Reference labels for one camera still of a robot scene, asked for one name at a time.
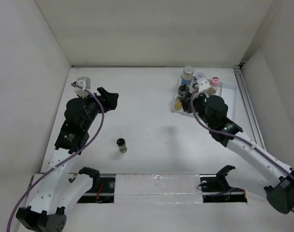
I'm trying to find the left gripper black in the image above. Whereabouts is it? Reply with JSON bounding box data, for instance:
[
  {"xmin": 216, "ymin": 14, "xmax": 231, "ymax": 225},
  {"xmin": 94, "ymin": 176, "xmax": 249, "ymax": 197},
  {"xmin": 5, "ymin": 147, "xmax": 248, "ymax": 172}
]
[{"xmin": 79, "ymin": 87, "xmax": 118, "ymax": 130}]

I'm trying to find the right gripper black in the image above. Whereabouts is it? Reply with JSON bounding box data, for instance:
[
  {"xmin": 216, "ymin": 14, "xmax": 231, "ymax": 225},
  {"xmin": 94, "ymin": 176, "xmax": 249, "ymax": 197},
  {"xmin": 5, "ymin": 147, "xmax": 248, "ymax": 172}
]
[{"xmin": 178, "ymin": 90, "xmax": 214, "ymax": 128}]

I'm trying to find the black grinder top jar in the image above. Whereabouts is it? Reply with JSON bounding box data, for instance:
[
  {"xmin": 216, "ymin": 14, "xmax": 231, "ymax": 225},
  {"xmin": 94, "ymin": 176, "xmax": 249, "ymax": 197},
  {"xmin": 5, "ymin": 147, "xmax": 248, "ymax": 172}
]
[{"xmin": 176, "ymin": 84, "xmax": 190, "ymax": 100}]

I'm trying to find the yellow label cork bottle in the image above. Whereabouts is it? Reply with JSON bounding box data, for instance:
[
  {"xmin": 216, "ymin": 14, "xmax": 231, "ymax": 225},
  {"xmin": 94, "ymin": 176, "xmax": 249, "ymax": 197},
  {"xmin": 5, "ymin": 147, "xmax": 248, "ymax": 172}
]
[{"xmin": 174, "ymin": 100, "xmax": 182, "ymax": 111}]

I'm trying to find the red label spice jar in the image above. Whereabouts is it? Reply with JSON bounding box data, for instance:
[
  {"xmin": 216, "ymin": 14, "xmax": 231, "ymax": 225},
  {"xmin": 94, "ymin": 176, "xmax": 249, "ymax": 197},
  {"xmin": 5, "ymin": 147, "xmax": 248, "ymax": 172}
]
[{"xmin": 194, "ymin": 72, "xmax": 206, "ymax": 83}]

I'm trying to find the blue label silver lid jar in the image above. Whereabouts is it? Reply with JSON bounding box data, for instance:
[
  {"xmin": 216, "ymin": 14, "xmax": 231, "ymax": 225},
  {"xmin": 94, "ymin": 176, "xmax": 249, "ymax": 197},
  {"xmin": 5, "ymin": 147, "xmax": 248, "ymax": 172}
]
[{"xmin": 181, "ymin": 66, "xmax": 194, "ymax": 86}]

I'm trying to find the pink lid spice bottle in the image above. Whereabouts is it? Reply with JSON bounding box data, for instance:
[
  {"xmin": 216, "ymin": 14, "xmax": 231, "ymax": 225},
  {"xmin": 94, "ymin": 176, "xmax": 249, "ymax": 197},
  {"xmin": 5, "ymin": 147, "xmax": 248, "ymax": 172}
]
[{"xmin": 208, "ymin": 77, "xmax": 221, "ymax": 95}]

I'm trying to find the small black lid bottle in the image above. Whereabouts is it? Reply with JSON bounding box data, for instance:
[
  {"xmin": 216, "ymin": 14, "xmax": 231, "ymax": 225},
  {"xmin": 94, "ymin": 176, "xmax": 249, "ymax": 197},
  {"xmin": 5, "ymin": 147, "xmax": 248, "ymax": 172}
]
[{"xmin": 117, "ymin": 138, "xmax": 127, "ymax": 153}]

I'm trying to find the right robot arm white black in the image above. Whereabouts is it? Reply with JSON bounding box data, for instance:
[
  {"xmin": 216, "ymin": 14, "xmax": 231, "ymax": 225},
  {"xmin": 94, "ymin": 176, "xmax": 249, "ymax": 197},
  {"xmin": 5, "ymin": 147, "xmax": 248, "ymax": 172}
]
[{"xmin": 181, "ymin": 93, "xmax": 294, "ymax": 214}]

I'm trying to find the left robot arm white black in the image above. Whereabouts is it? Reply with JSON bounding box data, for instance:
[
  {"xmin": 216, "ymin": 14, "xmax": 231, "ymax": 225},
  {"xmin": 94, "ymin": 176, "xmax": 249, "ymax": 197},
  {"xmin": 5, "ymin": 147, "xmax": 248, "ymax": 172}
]
[{"xmin": 16, "ymin": 83, "xmax": 119, "ymax": 232}]

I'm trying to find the white divided organizer tray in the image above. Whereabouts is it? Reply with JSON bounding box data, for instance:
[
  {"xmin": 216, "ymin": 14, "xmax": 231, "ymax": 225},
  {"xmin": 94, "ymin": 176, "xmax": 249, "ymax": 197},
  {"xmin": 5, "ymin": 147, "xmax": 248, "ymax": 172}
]
[{"xmin": 171, "ymin": 78, "xmax": 238, "ymax": 120}]

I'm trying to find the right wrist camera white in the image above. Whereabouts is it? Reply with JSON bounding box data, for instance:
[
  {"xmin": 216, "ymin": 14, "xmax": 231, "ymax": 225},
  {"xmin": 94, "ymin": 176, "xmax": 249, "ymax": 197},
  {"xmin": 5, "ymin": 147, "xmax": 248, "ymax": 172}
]
[{"xmin": 192, "ymin": 77, "xmax": 211, "ymax": 97}]

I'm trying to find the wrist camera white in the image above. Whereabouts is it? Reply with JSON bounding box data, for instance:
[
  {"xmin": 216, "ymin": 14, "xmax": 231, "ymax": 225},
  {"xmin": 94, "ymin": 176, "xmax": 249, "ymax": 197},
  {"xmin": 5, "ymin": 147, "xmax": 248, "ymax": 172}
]
[
  {"xmin": 73, "ymin": 76, "xmax": 91, "ymax": 98},
  {"xmin": 192, "ymin": 77, "xmax": 211, "ymax": 97}
]

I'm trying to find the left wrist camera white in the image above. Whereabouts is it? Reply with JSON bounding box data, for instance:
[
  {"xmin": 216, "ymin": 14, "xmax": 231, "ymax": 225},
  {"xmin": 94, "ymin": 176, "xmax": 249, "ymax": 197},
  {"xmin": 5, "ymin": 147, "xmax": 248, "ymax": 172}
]
[{"xmin": 73, "ymin": 76, "xmax": 91, "ymax": 98}]

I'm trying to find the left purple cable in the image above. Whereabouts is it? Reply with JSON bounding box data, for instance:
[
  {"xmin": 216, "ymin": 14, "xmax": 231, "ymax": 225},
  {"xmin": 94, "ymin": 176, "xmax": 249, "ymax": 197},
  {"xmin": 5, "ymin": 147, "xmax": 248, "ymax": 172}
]
[{"xmin": 6, "ymin": 82, "xmax": 104, "ymax": 232}]

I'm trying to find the black mounting rail base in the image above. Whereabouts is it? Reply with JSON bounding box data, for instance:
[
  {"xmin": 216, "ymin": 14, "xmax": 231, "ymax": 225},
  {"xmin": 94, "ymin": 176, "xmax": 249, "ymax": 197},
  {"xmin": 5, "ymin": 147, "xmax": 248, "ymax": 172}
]
[{"xmin": 78, "ymin": 174, "xmax": 248, "ymax": 204}]

